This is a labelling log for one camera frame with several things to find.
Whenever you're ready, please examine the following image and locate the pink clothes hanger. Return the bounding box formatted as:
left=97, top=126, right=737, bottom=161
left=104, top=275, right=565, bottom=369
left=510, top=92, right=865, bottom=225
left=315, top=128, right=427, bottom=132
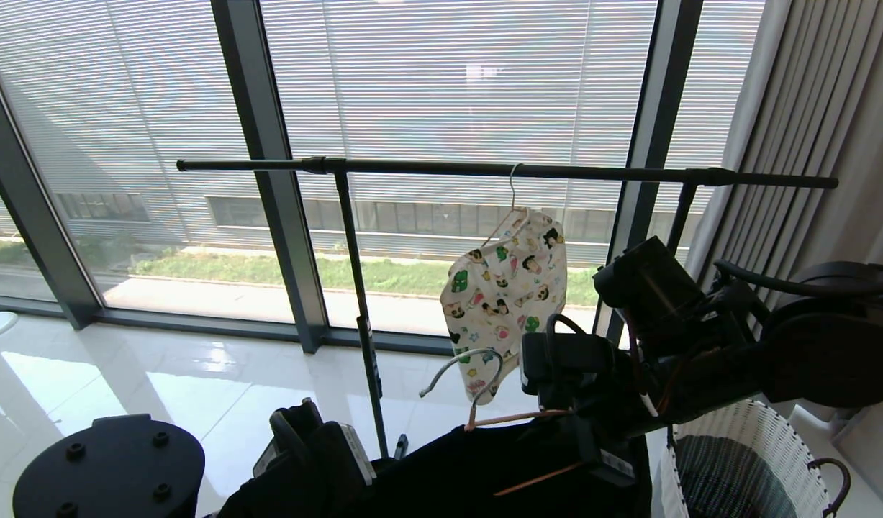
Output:
left=481, top=163, right=528, bottom=245
left=420, top=347, right=586, bottom=497

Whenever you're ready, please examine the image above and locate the black garment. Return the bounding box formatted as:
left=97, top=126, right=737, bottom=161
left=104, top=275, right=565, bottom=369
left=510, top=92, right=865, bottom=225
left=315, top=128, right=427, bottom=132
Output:
left=218, top=417, right=654, bottom=518

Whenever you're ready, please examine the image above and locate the black clothes rack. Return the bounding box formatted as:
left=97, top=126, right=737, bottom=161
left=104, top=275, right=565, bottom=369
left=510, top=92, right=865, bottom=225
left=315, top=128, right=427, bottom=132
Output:
left=177, top=157, right=839, bottom=461

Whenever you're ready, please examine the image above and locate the window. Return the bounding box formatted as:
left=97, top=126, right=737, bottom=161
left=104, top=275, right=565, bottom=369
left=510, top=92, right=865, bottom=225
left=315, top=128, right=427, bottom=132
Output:
left=0, top=0, right=766, bottom=355

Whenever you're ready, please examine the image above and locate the white laundry basket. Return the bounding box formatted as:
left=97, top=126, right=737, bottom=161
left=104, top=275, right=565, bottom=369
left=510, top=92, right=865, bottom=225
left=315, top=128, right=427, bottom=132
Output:
left=661, top=399, right=852, bottom=518

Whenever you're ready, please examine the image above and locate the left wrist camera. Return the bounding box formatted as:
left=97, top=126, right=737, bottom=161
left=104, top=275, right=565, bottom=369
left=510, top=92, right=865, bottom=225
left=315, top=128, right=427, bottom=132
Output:
left=254, top=399, right=377, bottom=497

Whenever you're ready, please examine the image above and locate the beige curtain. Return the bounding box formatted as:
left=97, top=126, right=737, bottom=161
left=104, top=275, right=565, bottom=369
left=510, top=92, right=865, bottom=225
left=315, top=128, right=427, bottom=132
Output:
left=689, top=0, right=883, bottom=432

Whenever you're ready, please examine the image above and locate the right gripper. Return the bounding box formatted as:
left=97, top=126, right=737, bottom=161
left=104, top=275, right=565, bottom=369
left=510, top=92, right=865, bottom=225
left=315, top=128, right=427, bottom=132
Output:
left=556, top=403, right=645, bottom=490

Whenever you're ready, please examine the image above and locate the cream printed garment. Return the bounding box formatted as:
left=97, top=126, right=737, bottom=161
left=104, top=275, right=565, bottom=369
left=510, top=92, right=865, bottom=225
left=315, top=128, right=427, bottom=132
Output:
left=440, top=209, right=568, bottom=405

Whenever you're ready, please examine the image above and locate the black cable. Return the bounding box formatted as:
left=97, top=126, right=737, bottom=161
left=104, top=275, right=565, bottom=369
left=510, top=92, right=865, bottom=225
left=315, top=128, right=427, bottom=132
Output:
left=545, top=313, right=589, bottom=342
left=713, top=259, right=883, bottom=301
left=268, top=410, right=312, bottom=465

